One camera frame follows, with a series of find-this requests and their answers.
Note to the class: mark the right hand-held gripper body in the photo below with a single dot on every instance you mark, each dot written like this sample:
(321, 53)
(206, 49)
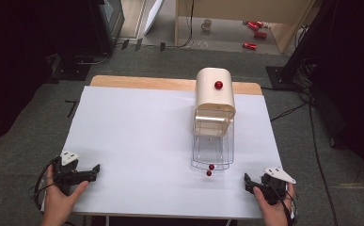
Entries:
(273, 185)

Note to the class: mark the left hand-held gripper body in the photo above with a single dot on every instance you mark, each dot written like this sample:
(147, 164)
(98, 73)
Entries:
(66, 175)

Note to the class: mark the person's right hand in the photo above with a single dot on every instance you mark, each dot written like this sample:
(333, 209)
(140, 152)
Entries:
(275, 213)

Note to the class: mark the person's left hand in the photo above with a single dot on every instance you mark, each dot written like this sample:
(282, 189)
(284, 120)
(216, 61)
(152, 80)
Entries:
(59, 204)

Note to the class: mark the white table sheet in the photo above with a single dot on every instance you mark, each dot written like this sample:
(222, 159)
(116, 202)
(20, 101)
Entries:
(139, 150)

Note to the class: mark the clear plastic container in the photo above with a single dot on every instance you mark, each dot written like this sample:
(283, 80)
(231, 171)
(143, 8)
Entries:
(212, 147)

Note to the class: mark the cream lid with red knob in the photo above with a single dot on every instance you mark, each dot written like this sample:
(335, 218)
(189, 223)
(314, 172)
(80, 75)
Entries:
(214, 91)

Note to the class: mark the black stand base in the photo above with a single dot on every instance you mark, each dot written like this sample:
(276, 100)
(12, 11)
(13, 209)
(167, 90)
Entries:
(71, 67)

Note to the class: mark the black metal stand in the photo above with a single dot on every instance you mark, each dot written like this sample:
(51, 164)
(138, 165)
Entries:
(298, 59)

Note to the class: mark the red can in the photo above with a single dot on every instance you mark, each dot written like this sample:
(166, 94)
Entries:
(260, 24)
(253, 26)
(249, 45)

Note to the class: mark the black monitor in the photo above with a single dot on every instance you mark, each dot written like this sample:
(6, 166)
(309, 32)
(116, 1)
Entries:
(107, 25)

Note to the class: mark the grey mug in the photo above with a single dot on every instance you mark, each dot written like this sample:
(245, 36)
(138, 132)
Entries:
(206, 25)

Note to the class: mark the white board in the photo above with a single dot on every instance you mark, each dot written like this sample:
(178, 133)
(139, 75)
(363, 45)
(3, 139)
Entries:
(153, 14)

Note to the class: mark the light wooden shelf unit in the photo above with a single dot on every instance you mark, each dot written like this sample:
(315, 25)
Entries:
(233, 9)

